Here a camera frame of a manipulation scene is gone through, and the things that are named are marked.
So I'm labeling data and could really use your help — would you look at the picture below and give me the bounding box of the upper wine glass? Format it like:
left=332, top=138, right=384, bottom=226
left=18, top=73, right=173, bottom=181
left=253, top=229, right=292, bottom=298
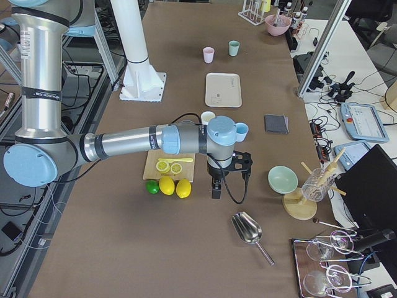
left=306, top=230, right=354, bottom=261

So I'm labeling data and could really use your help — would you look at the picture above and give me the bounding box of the lemon half right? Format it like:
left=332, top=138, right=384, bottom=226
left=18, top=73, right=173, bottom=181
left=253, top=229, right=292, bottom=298
left=170, top=163, right=183, bottom=175

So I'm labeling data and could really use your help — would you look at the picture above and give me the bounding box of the mint green bowl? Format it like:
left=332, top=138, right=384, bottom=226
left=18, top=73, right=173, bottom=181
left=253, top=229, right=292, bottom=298
left=268, top=166, right=298, bottom=194

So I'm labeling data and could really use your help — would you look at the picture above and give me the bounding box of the wine glass rack tray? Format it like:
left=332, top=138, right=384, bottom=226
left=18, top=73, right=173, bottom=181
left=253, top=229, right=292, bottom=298
left=291, top=231, right=372, bottom=297

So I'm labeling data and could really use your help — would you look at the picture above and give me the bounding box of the green lime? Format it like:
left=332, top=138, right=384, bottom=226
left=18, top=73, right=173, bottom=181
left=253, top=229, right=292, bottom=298
left=145, top=180, right=160, bottom=194

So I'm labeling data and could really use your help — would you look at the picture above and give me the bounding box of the lemon half left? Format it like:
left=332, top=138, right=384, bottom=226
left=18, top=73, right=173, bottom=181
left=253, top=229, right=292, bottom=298
left=156, top=160, right=171, bottom=174

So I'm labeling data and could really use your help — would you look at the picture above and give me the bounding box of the blue cup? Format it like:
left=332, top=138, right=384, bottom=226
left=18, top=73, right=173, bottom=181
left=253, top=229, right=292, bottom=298
left=236, top=122, right=249, bottom=142

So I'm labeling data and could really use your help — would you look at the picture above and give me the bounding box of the copper wire bottle holder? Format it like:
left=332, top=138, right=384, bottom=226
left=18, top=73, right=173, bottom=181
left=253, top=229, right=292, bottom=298
left=292, top=20, right=309, bottom=40

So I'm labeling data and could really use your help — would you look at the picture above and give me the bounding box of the cream rectangular tray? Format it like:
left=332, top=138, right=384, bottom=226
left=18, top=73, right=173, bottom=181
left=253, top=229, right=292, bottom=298
left=205, top=73, right=242, bottom=108

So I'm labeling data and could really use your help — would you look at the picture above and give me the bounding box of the lower wine glass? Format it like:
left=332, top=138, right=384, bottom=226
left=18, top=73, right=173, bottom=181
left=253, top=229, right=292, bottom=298
left=303, top=264, right=353, bottom=298

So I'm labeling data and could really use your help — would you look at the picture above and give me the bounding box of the yellow lemon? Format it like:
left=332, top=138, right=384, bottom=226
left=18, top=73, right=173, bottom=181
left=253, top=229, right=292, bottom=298
left=176, top=179, right=192, bottom=199
left=159, top=176, right=175, bottom=196

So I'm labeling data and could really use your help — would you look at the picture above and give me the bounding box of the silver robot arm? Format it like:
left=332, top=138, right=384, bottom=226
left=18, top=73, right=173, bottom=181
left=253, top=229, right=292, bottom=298
left=3, top=1, right=252, bottom=199

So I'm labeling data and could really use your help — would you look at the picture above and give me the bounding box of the yellow plastic knife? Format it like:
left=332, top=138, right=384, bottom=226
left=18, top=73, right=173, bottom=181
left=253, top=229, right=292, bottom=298
left=158, top=157, right=194, bottom=163

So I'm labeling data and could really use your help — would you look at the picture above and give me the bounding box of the pink mixing bowl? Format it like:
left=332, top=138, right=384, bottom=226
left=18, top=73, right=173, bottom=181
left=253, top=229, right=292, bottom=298
left=265, top=15, right=292, bottom=36

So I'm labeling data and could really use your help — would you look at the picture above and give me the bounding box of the metal scoop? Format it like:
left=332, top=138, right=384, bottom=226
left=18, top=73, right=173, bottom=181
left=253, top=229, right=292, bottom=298
left=232, top=212, right=275, bottom=266

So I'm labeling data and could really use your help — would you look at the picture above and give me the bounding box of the wooden cup stand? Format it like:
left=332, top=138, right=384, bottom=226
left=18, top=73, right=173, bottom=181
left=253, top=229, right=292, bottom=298
left=282, top=149, right=346, bottom=220

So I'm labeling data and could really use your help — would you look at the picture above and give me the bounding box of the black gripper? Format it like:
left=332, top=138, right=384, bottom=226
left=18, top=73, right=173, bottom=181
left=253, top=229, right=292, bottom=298
left=207, top=151, right=252, bottom=199

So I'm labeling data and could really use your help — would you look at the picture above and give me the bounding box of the white wire rack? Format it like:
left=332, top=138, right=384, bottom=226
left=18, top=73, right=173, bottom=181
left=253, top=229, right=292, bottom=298
left=238, top=0, right=271, bottom=25

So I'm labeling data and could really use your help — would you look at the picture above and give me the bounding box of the green cup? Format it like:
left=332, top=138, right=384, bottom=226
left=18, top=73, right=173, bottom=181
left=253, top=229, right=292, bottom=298
left=228, top=40, right=240, bottom=56

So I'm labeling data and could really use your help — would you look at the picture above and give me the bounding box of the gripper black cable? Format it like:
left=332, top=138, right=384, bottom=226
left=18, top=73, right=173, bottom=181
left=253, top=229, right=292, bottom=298
left=216, top=161, right=251, bottom=205

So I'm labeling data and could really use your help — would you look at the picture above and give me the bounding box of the grey folded cloth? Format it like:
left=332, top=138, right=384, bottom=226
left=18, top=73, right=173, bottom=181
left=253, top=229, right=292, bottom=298
left=264, top=114, right=289, bottom=134

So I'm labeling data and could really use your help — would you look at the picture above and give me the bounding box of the blue teach pendant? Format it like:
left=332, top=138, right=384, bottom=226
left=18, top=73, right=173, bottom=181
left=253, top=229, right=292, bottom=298
left=341, top=102, right=390, bottom=143
left=334, top=140, right=371, bottom=171

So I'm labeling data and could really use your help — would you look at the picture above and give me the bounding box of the black monitor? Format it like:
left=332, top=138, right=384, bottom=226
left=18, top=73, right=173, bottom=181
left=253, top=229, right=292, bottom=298
left=336, top=145, right=396, bottom=231

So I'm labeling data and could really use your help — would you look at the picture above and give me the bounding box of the yellow lemon left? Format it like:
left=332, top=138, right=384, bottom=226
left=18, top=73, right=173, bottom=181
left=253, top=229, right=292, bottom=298
left=159, top=176, right=175, bottom=196

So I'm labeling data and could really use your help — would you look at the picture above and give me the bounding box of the clear glass mug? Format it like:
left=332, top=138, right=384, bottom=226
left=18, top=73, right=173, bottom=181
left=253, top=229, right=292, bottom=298
left=301, top=168, right=336, bottom=202

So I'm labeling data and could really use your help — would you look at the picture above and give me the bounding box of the yellow lemon right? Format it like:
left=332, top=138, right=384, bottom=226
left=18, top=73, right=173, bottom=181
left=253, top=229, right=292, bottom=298
left=176, top=179, right=192, bottom=199

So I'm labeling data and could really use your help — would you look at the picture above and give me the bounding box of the cream yellow cup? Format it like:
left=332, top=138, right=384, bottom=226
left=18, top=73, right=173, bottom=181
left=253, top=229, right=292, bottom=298
left=200, top=111, right=216, bottom=125

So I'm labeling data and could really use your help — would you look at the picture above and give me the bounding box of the aluminium frame post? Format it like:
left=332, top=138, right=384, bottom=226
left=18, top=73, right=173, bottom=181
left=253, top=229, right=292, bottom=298
left=297, top=0, right=351, bottom=99

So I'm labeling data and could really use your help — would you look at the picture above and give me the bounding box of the bamboo cutting board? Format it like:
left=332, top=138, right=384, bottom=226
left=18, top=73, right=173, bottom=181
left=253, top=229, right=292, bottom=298
left=143, top=150, right=195, bottom=183

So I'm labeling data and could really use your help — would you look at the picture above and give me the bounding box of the pink cup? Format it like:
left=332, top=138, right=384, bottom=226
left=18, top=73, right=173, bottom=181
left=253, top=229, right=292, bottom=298
left=203, top=47, right=215, bottom=63

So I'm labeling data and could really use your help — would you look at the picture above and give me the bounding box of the lemon half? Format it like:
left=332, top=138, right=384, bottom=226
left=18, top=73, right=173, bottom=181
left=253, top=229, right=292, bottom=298
left=156, top=160, right=171, bottom=174
left=170, top=163, right=183, bottom=175

